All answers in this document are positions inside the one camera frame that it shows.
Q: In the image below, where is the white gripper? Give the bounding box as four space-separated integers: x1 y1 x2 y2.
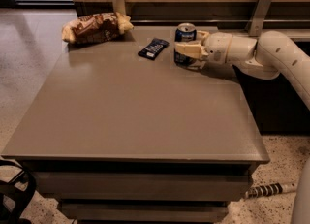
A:
174 30 233 65

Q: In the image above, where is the blue pepsi can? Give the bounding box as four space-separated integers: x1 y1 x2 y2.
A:
173 22 201 69

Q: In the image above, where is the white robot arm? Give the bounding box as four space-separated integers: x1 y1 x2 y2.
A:
175 31 310 224

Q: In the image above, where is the dark blue rxbar wrapper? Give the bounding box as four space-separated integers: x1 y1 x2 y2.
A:
138 38 169 60

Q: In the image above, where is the brown chip bag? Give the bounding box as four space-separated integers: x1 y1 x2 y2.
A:
61 12 134 44

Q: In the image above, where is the grey drawer cabinet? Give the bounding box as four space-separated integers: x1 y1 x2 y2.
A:
3 26 268 224

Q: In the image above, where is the striped white black tube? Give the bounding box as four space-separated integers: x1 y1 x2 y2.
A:
244 182 297 199

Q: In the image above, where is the black chair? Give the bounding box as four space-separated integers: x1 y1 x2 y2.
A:
0 160 37 224

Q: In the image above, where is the right metal bracket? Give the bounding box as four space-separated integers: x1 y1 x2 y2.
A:
246 0 272 37

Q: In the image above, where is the metal bracket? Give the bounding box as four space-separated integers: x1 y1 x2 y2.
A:
112 0 126 14
246 0 272 37

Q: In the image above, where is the left metal bracket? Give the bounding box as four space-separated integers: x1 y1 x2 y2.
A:
112 0 126 14

